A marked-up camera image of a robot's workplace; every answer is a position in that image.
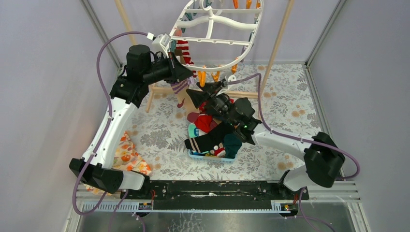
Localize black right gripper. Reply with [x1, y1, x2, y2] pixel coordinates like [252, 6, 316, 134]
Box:
[186, 81, 237, 126]

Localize purple striped sock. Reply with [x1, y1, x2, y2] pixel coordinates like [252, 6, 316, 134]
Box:
[170, 78, 191, 108]

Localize red white striped sock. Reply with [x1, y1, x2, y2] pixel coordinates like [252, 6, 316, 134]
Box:
[176, 40, 194, 66]

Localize white oval clip hanger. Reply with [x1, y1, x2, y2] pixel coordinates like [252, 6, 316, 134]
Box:
[163, 0, 265, 72]

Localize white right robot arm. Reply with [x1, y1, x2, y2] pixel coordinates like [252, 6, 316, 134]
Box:
[186, 81, 345, 199]

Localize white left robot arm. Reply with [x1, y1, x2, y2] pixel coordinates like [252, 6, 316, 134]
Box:
[69, 44, 193, 199]

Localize black cream striped sock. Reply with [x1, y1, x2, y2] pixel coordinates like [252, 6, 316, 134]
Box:
[184, 123, 234, 153]

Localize dark teal sock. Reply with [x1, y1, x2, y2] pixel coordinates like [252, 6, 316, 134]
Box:
[222, 133, 242, 159]

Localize blue plastic sock basket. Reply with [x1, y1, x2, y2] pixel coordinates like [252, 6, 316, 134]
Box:
[188, 121, 241, 164]

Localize floral patterned table mat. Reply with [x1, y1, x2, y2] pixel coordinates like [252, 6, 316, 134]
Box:
[126, 64, 322, 180]

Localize orange floral cloth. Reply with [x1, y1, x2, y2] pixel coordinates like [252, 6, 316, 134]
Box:
[83, 130, 152, 197]

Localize wooden drying rack frame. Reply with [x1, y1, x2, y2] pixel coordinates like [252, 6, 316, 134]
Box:
[115, 0, 294, 113]

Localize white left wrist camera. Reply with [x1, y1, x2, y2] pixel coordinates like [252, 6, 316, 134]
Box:
[146, 32, 171, 58]

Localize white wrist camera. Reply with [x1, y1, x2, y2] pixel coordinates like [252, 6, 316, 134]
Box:
[224, 74, 237, 85]
[146, 32, 171, 58]

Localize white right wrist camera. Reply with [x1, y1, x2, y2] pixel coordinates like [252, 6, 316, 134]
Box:
[224, 74, 237, 85]

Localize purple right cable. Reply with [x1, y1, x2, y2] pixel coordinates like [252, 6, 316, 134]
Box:
[234, 72, 361, 232]

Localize purple cable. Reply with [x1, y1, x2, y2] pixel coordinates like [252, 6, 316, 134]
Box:
[234, 72, 361, 232]
[72, 31, 149, 216]

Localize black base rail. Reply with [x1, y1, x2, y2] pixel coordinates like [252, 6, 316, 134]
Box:
[121, 180, 309, 210]

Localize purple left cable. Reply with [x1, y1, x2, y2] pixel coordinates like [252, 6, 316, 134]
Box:
[72, 31, 149, 216]

